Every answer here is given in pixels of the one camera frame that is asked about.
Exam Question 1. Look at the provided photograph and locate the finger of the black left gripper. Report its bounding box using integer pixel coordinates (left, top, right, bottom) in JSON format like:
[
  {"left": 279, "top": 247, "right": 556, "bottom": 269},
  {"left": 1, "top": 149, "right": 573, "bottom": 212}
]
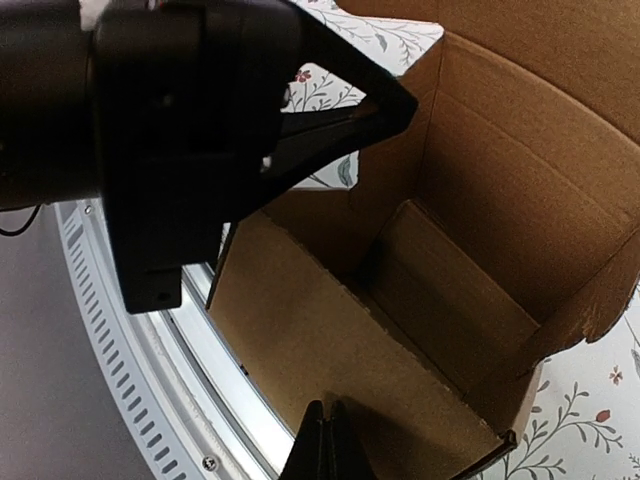
[{"left": 279, "top": 12, "right": 418, "bottom": 193}]

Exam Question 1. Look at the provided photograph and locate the floral patterned table mat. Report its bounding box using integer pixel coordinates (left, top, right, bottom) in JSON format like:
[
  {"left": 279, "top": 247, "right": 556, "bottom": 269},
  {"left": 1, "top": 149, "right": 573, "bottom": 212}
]
[{"left": 284, "top": 0, "right": 640, "bottom": 480}]

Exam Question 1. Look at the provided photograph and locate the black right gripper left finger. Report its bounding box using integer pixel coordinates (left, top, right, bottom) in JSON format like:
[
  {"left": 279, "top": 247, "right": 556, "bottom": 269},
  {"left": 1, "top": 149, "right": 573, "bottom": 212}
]
[{"left": 279, "top": 400, "right": 328, "bottom": 480}]

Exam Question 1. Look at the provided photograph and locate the aluminium front rail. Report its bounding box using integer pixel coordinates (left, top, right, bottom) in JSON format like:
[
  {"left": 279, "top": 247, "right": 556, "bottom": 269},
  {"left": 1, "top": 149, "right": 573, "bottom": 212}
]
[{"left": 54, "top": 200, "right": 293, "bottom": 479}]

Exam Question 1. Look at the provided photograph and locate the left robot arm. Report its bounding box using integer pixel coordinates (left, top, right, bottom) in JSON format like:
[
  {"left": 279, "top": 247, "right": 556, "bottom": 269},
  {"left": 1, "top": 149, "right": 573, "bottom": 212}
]
[{"left": 1, "top": 1, "right": 418, "bottom": 314}]

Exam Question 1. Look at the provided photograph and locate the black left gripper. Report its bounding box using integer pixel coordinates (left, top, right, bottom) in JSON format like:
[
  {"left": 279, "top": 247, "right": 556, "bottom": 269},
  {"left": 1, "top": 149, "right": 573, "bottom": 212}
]
[{"left": 93, "top": 1, "right": 302, "bottom": 314}]

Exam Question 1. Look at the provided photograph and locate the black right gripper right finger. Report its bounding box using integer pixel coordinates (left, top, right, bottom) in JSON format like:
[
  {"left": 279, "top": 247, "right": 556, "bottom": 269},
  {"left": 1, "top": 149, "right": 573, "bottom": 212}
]
[{"left": 325, "top": 400, "right": 375, "bottom": 480}]

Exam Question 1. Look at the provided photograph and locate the brown cardboard box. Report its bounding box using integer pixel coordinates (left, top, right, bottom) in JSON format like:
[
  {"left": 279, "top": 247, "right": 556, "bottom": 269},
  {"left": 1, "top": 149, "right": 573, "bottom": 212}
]
[{"left": 204, "top": 0, "right": 640, "bottom": 480}]

